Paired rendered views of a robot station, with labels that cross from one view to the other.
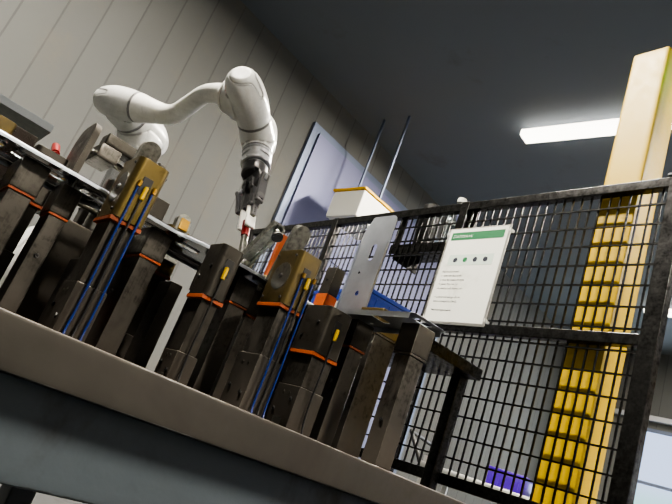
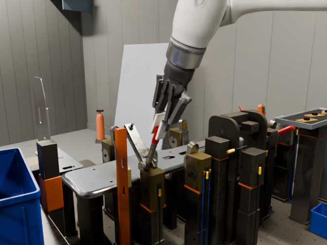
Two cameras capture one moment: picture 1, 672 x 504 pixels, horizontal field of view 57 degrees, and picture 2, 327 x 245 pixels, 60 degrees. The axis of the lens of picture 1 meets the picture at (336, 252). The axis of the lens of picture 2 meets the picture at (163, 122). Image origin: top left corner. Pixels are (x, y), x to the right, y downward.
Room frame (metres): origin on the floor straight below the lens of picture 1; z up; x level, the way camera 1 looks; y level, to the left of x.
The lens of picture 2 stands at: (2.38, 0.22, 1.40)
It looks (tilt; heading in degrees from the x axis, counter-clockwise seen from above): 13 degrees down; 177
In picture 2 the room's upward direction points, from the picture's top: straight up
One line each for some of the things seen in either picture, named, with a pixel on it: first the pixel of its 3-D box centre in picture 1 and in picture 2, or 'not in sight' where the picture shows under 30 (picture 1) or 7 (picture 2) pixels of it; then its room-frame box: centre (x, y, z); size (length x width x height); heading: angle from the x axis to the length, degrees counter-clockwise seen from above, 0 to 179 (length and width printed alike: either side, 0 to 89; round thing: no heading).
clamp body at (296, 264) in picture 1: (272, 336); (111, 178); (1.21, 0.06, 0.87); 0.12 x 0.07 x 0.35; 35
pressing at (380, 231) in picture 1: (363, 272); (44, 135); (1.56, -0.09, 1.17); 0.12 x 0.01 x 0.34; 35
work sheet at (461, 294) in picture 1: (467, 275); not in sight; (1.66, -0.37, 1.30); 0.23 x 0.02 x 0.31; 35
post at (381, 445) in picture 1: (396, 396); not in sight; (1.20, -0.21, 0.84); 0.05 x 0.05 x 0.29; 35
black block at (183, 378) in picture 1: (199, 319); not in sight; (1.16, 0.19, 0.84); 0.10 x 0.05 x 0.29; 35
